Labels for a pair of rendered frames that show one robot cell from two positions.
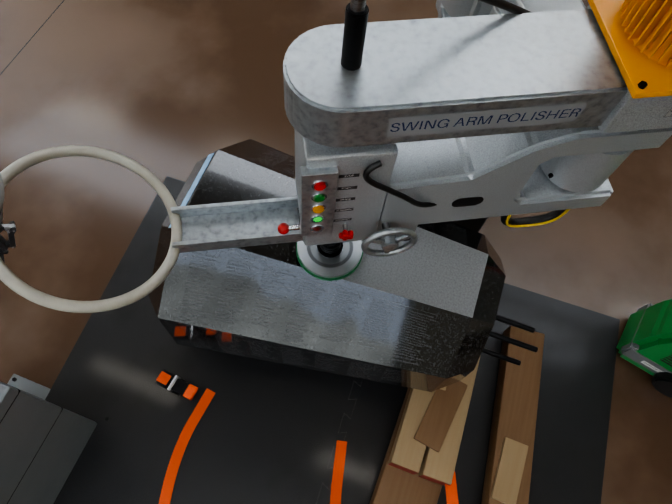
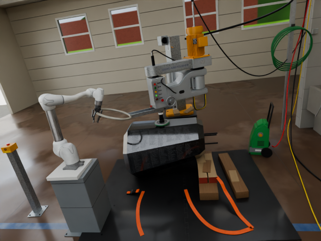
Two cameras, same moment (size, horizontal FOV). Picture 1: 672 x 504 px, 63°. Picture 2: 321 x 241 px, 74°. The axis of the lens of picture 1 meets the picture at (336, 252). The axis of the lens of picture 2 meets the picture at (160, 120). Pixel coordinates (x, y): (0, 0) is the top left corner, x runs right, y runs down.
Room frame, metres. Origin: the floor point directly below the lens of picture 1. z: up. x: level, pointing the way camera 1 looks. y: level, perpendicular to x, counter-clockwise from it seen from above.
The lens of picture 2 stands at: (-2.13, 0.21, 2.06)
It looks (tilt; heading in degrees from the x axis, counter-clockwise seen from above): 21 degrees down; 357
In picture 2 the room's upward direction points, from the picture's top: 8 degrees counter-clockwise
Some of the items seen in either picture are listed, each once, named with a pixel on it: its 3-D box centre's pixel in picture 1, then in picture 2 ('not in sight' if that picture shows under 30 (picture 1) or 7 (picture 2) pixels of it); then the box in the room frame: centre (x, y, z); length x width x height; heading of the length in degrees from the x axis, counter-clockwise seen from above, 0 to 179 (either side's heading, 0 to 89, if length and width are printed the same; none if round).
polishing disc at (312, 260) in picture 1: (329, 247); (161, 122); (0.77, 0.02, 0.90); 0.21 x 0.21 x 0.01
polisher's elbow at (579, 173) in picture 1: (587, 144); (197, 81); (0.95, -0.61, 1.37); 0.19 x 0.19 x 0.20
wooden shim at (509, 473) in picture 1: (509, 471); (233, 176); (0.24, -0.84, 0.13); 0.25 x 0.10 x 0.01; 166
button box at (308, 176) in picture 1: (317, 202); (155, 91); (0.64, 0.06, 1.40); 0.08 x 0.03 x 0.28; 106
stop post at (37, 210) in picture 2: not in sight; (24, 180); (0.42, 1.98, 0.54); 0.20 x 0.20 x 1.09; 79
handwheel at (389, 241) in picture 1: (386, 230); (169, 100); (0.69, -0.13, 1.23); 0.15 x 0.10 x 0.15; 106
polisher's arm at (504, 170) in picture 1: (487, 166); (183, 88); (0.86, -0.36, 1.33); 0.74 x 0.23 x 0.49; 106
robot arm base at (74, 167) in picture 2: not in sight; (74, 163); (0.06, 1.13, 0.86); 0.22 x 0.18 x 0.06; 70
